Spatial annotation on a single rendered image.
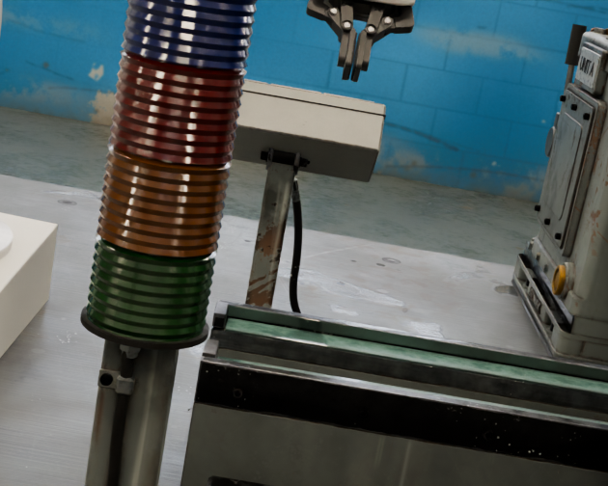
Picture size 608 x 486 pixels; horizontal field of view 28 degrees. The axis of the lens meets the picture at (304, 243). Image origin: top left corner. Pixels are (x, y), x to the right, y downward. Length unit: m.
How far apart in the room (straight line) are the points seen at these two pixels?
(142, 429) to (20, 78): 6.01
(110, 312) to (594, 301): 0.89
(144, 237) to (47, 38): 5.98
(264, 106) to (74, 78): 5.43
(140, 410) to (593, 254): 0.85
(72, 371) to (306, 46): 5.27
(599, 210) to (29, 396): 0.66
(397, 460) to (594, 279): 0.56
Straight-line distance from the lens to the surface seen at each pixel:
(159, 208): 0.56
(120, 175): 0.57
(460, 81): 6.38
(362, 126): 1.11
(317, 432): 0.88
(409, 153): 6.42
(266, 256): 1.15
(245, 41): 0.57
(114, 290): 0.58
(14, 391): 1.09
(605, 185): 1.38
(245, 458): 0.89
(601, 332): 1.41
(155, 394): 0.61
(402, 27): 1.21
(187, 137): 0.56
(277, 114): 1.11
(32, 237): 1.25
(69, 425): 1.04
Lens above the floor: 1.24
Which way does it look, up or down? 15 degrees down
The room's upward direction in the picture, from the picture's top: 10 degrees clockwise
